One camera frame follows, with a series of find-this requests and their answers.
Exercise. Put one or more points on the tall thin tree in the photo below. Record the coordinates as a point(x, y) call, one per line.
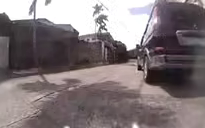
point(99, 20)

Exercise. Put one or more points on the row of houses with walls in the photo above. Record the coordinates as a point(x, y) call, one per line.
point(100, 50)

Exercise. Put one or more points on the dark parked car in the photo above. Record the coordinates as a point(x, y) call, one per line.
point(176, 43)

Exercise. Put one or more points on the grey concrete road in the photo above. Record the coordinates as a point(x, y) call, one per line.
point(100, 100)

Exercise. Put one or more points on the raised concrete kerb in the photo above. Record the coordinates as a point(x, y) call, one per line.
point(26, 71)

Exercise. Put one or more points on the robot's own part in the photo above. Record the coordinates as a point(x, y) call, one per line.
point(66, 126)
point(135, 126)

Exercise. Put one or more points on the palm tree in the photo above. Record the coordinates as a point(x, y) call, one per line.
point(34, 33)

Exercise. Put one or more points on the dark wall with gate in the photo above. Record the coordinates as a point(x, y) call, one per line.
point(46, 46)

